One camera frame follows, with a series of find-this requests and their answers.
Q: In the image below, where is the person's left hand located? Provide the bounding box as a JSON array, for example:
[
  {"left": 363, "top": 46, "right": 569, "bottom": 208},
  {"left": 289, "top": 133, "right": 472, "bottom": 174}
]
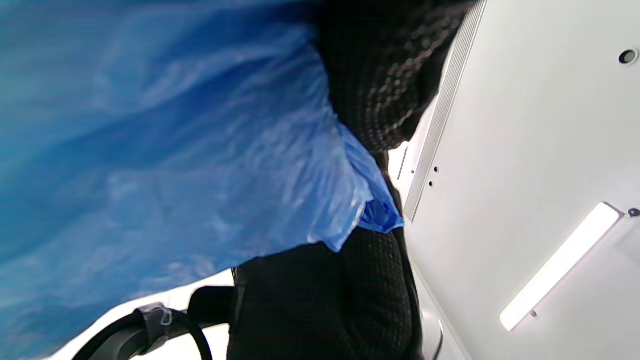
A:
[{"left": 227, "top": 0, "right": 481, "bottom": 360}]

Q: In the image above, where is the long ceiling light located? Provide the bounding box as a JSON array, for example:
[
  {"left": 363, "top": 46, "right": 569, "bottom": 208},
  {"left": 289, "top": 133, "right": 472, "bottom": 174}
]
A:
[{"left": 500, "top": 201, "right": 624, "bottom": 332}]

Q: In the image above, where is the linear ceiling air vent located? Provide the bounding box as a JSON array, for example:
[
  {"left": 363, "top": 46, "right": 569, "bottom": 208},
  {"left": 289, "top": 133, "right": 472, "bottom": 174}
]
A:
[{"left": 402, "top": 0, "right": 488, "bottom": 222}]

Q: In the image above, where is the blue plastic bag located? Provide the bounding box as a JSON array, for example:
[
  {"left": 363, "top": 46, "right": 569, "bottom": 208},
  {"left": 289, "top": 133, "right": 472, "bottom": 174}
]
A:
[{"left": 0, "top": 0, "right": 405, "bottom": 360}]

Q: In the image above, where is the black and white handheld controller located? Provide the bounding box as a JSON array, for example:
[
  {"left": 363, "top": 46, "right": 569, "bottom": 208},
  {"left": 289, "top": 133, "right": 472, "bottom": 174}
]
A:
[{"left": 72, "top": 285, "right": 236, "bottom": 360}]

